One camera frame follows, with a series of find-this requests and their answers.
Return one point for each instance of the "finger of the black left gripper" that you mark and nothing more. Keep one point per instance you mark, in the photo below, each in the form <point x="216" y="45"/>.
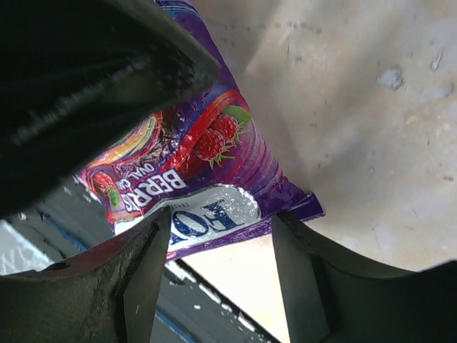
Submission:
<point x="78" y="75"/>

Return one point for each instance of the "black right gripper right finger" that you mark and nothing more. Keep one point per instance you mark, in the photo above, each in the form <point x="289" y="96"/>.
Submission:
<point x="332" y="294"/>

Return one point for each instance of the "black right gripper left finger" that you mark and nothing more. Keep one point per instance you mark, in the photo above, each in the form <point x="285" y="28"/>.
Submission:
<point x="106" y="294"/>

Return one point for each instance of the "purple snack packet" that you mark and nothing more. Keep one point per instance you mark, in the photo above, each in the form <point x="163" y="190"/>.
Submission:
<point x="207" y="161"/>

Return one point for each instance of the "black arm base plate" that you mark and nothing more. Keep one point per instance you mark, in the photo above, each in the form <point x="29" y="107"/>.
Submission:
<point x="189" y="309"/>

